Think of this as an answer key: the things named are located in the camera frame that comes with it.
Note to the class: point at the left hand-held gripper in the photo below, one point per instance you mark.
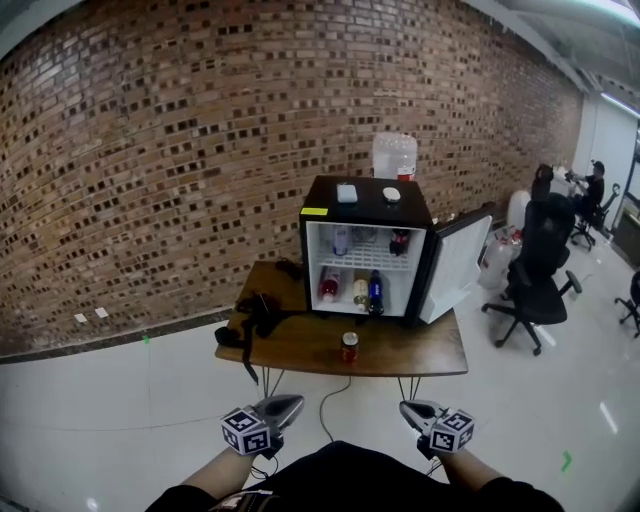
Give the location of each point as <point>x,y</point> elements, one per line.
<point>246,432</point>

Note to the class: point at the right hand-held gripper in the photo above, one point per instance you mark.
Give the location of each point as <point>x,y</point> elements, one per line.
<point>452,432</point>

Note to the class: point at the red soda can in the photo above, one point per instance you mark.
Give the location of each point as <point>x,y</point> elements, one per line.
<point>350,349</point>

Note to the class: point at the white mini fridge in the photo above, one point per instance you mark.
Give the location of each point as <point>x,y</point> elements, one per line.
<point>370,195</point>

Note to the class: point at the person's right forearm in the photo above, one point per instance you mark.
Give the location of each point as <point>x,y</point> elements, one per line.
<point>467,472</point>

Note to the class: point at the person's left forearm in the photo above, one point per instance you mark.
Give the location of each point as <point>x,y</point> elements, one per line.
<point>215,472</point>

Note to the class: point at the wooden table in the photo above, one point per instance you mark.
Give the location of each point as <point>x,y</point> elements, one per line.
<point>300,350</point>

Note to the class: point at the person in black shirt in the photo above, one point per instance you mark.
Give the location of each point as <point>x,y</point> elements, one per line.
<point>360,480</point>

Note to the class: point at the black pouch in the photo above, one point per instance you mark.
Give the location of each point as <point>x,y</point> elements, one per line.
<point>229,336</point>

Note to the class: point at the dark soda bottle blue label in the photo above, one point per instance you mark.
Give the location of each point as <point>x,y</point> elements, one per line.
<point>377,292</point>

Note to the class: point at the red bottle white label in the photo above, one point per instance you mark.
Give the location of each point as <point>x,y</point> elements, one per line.
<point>330,286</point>

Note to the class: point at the yellow drink bottle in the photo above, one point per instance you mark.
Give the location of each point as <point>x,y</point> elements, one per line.
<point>360,289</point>

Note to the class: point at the clear water jug red cap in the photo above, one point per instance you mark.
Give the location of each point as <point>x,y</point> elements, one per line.
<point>495,260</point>

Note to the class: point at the dark soda bottle red label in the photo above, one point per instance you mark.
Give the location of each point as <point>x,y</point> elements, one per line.
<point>399,242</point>

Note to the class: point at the white bottle blue label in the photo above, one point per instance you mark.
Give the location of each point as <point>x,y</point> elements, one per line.
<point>340,241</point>

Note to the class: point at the black office chair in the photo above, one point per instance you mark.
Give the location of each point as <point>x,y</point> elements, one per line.
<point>632,305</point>
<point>597,220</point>
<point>542,260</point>

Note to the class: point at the white oval case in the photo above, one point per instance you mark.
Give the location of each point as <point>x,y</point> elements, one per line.
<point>391,194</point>

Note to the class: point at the pale blue case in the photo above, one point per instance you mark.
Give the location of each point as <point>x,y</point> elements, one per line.
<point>346,193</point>

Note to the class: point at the white water jug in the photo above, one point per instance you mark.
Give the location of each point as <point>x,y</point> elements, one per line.
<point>518,210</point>

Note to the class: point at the clear water bottle red label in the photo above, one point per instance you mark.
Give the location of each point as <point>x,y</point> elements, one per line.
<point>394,155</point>

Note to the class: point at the ceiling tube light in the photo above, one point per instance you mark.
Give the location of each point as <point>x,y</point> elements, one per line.
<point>620,102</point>

